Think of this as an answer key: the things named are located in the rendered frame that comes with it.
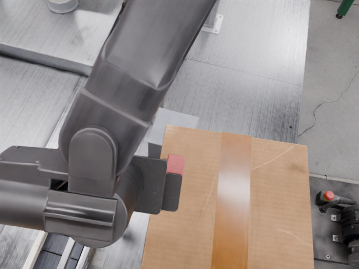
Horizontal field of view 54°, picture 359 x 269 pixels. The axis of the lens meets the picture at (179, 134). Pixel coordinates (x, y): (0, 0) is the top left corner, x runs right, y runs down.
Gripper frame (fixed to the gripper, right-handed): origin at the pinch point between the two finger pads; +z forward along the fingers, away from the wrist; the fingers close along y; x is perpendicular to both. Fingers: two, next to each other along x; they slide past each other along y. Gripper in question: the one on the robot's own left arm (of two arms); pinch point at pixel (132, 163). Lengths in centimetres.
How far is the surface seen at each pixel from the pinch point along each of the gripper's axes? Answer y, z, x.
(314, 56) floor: -81, 183, -37
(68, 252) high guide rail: 10.9, 10.4, 20.4
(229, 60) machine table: -17, 61, -20
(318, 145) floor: -78, 143, 13
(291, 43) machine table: -36, 68, -28
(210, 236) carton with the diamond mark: -12.2, -0.1, 9.0
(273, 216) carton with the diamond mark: -21.3, 2.7, 5.8
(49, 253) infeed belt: 16.7, 17.1, 25.0
